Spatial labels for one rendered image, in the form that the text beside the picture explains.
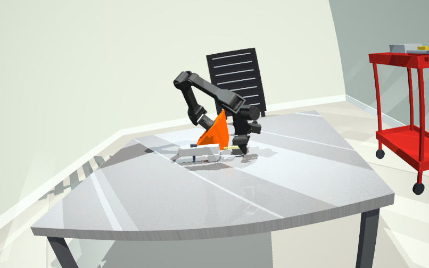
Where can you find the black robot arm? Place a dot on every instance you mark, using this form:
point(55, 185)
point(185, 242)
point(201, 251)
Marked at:
point(224, 97)

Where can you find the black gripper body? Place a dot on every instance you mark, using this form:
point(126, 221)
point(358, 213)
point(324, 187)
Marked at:
point(240, 131)

